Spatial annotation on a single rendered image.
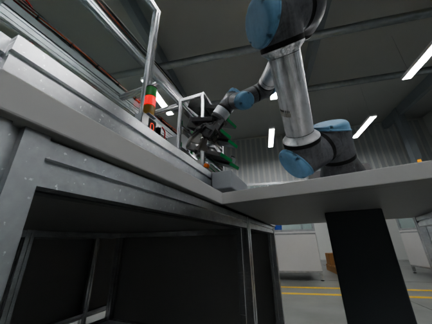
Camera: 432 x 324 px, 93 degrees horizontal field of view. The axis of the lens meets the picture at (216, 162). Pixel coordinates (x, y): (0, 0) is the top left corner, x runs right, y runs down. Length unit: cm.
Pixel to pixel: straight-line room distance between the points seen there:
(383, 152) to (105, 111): 1114
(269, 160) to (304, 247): 588
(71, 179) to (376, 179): 45
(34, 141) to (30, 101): 3
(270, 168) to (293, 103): 922
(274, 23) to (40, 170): 53
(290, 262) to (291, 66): 441
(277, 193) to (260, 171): 932
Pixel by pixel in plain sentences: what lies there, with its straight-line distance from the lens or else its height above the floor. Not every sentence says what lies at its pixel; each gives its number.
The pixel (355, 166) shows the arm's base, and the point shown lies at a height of 98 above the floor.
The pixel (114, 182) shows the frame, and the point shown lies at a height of 81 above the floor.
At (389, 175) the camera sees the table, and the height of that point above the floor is 84.
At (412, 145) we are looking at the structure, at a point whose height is 390.
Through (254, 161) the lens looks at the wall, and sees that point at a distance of 996.
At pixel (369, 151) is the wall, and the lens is 1107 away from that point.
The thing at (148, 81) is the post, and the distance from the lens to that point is 109.
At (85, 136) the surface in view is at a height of 84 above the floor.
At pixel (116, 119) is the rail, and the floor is 94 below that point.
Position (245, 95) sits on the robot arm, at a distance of 89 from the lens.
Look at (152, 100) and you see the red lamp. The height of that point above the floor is 133.
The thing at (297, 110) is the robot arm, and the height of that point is 109.
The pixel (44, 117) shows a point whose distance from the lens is 21.
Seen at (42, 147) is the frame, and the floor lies 82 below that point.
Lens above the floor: 74
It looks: 21 degrees up
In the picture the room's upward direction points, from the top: 1 degrees counter-clockwise
